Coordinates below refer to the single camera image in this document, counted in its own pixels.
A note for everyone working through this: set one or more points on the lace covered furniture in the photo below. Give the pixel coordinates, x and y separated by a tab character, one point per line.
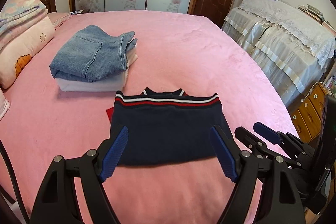
292	49

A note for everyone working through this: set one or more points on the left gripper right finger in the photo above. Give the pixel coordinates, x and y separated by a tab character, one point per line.
279	200

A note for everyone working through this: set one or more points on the dark wooden headboard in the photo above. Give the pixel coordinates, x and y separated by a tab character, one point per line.
50	5

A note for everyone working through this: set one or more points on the folded blue jeans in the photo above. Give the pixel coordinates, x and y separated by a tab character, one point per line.
92	55

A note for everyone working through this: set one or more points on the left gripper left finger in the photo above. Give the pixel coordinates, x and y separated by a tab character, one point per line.
57	202

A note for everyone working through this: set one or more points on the pink cartoon pillow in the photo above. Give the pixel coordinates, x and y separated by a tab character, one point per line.
15	55

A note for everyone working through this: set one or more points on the navy red varsity jacket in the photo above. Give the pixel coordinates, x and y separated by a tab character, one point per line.
166	127

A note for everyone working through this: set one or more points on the pink bed blanket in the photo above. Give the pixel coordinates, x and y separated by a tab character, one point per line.
175	51

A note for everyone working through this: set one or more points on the stack of books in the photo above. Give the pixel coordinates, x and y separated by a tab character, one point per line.
317	15

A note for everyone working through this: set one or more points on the folded white garment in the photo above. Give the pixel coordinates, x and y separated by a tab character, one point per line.
112	84

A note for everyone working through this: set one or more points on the folded floral quilt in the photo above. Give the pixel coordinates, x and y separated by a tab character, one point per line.
18	16

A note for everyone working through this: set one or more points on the folded beige garment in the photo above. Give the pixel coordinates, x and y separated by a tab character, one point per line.
131	56

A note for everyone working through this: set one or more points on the wooden drawer chest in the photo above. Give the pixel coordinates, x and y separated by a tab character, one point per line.
307	118

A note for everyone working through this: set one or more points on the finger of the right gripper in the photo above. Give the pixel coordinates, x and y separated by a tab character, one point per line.
255	144
289	143

